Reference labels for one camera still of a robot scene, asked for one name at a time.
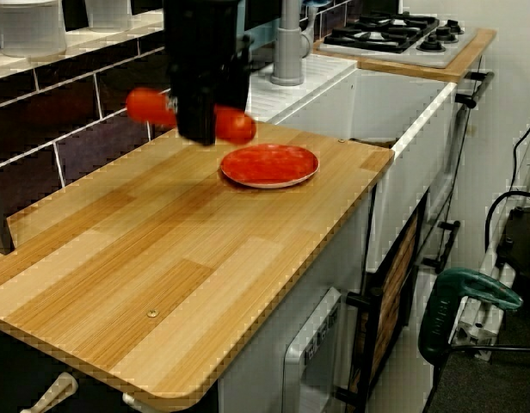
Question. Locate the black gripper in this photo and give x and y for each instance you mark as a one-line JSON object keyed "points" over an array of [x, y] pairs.
{"points": [[205, 47]]}

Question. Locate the red toy sausage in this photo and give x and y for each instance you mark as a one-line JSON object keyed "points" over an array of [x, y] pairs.
{"points": [[146, 105]]}

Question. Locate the red round plate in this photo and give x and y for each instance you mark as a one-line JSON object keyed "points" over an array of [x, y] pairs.
{"points": [[269, 165]]}

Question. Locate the white toy sink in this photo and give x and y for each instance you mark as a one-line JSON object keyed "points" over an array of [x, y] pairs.
{"points": [[377, 103]]}

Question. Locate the black toy stove top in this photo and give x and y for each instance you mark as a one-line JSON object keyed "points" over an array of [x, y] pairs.
{"points": [[398, 34]]}

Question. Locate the large translucent white container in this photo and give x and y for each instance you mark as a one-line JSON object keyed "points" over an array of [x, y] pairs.
{"points": [[28, 28]]}

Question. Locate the white dishwasher door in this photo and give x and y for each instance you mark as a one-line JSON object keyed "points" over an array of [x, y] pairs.
{"points": [[312, 344]]}

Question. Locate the wood panel cabinet door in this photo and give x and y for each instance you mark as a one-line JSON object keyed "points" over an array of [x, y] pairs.
{"points": [[390, 301]]}

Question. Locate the green power drill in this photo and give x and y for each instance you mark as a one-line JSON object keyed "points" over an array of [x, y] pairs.
{"points": [[445, 310]]}

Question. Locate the black box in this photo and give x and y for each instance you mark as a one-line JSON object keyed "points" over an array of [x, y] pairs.
{"points": [[521, 241]]}

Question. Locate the aluminium extrusion bar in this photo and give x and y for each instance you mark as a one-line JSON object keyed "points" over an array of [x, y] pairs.
{"points": [[484, 318]]}

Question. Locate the grey faucet post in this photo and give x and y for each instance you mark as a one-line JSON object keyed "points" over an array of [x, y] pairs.
{"points": [[288, 47]]}

